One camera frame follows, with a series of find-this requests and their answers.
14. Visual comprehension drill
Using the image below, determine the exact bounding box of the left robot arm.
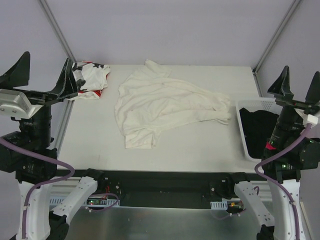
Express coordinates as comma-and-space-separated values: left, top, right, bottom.
0, 52, 106, 240

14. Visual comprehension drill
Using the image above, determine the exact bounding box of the pink garment in basket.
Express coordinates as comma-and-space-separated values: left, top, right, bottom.
265, 142, 276, 151

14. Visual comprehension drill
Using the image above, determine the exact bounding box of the right white cable duct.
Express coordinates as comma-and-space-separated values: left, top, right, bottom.
210, 200, 228, 211

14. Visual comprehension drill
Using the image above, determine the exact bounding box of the cream white t shirt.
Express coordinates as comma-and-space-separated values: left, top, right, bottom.
114, 60, 231, 150

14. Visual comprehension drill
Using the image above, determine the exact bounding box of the left aluminium frame post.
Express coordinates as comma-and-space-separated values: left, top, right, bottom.
37, 0, 76, 62

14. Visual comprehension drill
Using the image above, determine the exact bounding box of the left white cable duct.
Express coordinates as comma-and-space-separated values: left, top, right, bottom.
49, 196, 120, 208

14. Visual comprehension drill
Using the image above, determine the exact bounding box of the black garment in basket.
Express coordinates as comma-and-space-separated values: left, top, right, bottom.
239, 107, 279, 159

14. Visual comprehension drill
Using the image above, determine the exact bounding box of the white plastic laundry basket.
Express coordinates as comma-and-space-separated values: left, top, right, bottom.
235, 97, 282, 163

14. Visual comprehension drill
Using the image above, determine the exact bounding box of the right aluminium frame post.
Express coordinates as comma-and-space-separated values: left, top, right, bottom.
252, 0, 303, 76

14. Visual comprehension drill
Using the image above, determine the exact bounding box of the white cable duct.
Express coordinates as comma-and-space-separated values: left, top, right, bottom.
210, 200, 228, 211
49, 196, 120, 208

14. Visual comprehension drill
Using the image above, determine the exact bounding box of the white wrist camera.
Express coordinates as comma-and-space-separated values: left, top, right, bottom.
295, 108, 320, 128
0, 89, 43, 119

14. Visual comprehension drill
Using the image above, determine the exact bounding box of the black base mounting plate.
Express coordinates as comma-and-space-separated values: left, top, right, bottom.
57, 169, 271, 210

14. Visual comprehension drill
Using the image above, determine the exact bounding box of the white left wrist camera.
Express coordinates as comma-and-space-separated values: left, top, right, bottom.
0, 89, 43, 119

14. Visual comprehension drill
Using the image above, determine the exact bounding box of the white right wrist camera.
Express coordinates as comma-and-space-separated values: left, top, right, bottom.
295, 108, 320, 128

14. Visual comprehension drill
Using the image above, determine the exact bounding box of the aluminium frame post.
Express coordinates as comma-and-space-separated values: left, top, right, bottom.
37, 0, 76, 62
252, 0, 303, 76

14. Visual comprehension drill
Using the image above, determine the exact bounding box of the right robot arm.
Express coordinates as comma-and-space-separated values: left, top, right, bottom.
225, 65, 320, 240

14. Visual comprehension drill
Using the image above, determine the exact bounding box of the white black patterned folded shirt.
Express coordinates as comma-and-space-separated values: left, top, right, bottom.
72, 61, 111, 92

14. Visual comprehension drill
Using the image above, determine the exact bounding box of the red white folded shirt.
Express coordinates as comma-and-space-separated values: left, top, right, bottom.
69, 89, 103, 101

